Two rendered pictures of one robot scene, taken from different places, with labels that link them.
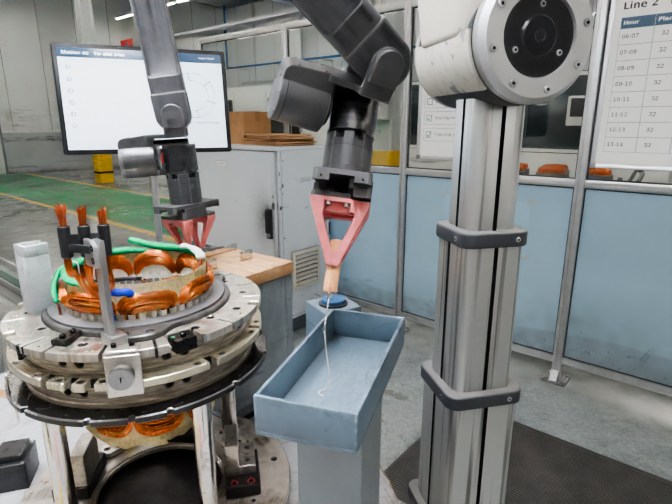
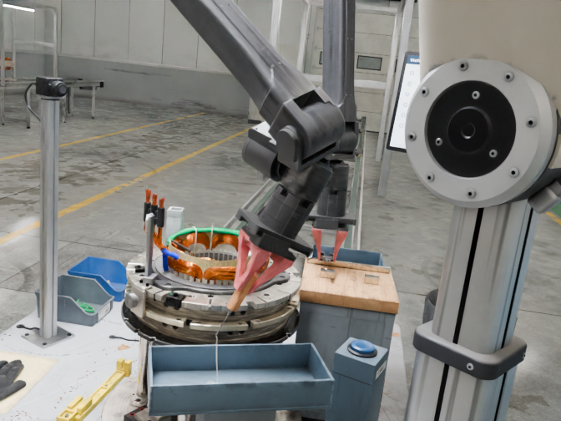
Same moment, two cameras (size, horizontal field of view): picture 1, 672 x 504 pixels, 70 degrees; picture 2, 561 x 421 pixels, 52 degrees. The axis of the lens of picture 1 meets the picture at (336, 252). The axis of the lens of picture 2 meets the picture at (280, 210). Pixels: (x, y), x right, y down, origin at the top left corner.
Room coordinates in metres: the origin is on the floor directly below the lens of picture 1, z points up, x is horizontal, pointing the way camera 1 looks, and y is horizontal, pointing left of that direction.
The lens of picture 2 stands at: (0.16, -0.64, 1.47)
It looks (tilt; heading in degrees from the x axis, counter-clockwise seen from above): 14 degrees down; 57
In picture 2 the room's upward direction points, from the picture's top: 6 degrees clockwise
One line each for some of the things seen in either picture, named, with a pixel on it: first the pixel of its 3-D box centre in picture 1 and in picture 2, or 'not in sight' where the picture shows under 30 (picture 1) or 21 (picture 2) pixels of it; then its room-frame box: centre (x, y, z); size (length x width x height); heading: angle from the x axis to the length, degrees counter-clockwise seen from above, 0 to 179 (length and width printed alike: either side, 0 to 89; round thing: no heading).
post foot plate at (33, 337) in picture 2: not in sight; (48, 335); (0.41, 0.71, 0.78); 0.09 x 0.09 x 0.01; 25
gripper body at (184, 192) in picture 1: (185, 192); (331, 205); (0.88, 0.27, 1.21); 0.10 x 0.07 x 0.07; 144
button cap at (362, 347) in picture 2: (333, 299); (362, 347); (0.77, 0.00, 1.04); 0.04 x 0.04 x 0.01
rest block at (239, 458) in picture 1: (239, 448); not in sight; (0.64, 0.15, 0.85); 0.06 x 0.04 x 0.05; 12
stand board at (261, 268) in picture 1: (223, 269); (347, 283); (0.90, 0.22, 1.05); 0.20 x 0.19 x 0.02; 53
